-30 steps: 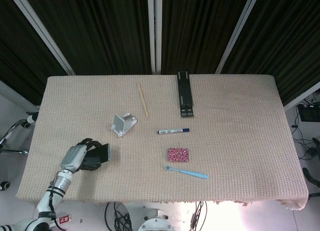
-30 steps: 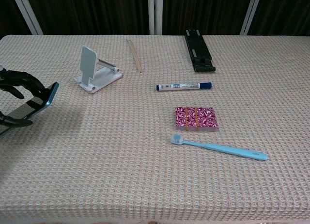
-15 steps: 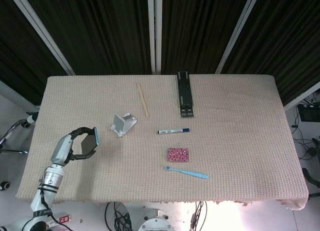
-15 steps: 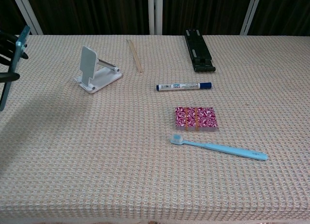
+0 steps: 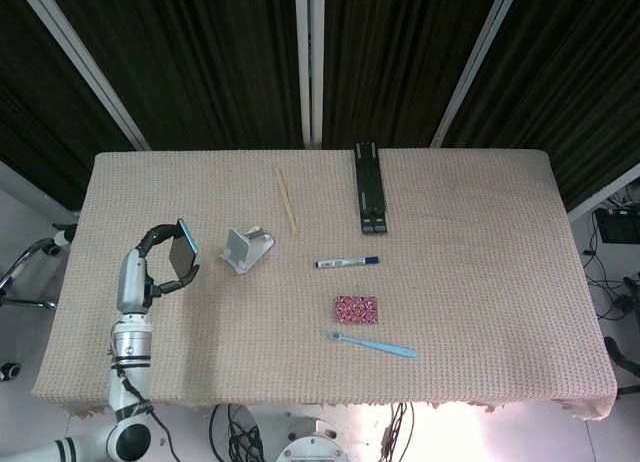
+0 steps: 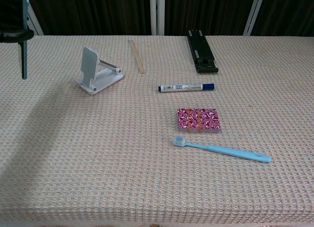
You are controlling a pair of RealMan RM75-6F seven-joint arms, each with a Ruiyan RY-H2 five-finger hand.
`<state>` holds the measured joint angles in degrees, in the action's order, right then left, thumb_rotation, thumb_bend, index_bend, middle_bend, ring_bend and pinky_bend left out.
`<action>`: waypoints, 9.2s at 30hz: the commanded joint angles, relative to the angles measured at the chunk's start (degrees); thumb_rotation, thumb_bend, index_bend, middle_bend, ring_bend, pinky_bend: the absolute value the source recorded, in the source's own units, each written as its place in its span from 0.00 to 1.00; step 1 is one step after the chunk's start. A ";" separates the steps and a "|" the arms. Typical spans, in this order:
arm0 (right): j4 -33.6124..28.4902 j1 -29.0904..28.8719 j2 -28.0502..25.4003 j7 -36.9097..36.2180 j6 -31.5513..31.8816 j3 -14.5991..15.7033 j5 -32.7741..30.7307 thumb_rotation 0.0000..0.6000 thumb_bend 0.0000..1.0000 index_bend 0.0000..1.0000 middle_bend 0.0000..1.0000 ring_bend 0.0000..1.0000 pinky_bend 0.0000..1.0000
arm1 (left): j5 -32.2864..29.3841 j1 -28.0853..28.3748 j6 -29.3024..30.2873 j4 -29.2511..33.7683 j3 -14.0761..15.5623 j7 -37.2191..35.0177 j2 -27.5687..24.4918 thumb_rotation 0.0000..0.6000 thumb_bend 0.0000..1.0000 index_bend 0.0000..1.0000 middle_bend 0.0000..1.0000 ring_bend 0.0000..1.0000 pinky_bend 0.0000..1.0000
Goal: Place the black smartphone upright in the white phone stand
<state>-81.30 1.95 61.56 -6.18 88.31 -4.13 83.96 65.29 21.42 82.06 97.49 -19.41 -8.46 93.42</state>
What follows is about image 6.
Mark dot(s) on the beige waffle tablecloth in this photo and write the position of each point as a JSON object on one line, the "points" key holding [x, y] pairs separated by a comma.
{"points": [[98, 150]]}

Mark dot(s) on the wooden chopstick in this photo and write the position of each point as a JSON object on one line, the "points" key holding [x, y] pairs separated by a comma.
{"points": [[138, 57], [135, 55]]}

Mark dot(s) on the red patterned card deck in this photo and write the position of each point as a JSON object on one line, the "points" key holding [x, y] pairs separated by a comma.
{"points": [[198, 120]]}

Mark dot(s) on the white partition post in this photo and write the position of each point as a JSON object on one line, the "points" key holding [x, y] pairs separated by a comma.
{"points": [[153, 13], [253, 13], [34, 18]]}

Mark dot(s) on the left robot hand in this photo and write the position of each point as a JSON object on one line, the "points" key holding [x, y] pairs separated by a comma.
{"points": [[9, 36]]}

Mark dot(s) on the dark curtain panel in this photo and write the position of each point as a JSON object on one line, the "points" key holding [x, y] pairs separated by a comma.
{"points": [[289, 13], [208, 8], [93, 13]]}

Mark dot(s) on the black folding laptop stand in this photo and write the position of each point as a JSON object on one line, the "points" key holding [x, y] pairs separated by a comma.
{"points": [[200, 50]]}

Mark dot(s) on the light blue toothbrush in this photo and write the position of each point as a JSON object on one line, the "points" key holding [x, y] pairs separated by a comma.
{"points": [[225, 150]]}

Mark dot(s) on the blue capped whiteboard marker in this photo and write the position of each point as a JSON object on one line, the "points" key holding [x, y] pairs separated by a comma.
{"points": [[186, 87]]}

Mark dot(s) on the white folding phone stand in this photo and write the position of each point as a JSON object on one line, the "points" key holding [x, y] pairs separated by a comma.
{"points": [[89, 62]]}

